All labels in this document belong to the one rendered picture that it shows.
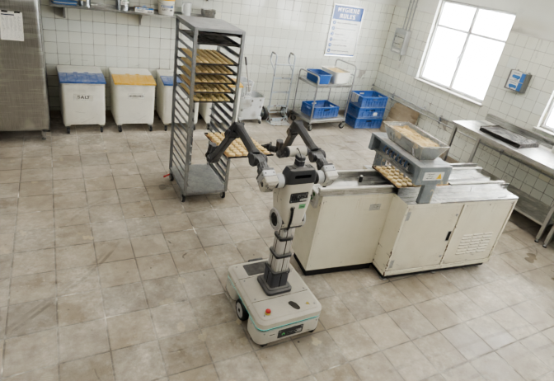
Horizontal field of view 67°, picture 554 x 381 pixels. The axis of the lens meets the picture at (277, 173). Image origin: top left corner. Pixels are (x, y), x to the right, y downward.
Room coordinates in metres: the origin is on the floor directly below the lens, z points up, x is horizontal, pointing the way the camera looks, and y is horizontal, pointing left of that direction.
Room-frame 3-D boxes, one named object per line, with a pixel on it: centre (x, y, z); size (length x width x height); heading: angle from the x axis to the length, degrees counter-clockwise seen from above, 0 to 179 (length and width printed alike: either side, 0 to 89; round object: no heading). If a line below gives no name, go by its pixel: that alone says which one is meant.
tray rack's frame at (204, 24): (4.12, 0.88, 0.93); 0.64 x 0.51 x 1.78; 31
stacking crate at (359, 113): (7.54, -1.40, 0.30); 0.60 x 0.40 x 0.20; 121
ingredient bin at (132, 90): (5.61, 2.22, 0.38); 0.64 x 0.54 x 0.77; 31
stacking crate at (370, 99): (7.54, -1.40, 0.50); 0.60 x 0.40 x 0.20; 123
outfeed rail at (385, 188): (3.32, -1.26, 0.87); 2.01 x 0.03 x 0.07; 115
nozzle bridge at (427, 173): (3.40, -1.10, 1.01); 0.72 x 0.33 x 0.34; 25
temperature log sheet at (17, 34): (4.46, 3.08, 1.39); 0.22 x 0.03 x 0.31; 121
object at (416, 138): (3.40, -1.10, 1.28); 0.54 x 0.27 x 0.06; 25
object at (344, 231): (3.19, -0.64, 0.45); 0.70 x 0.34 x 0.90; 115
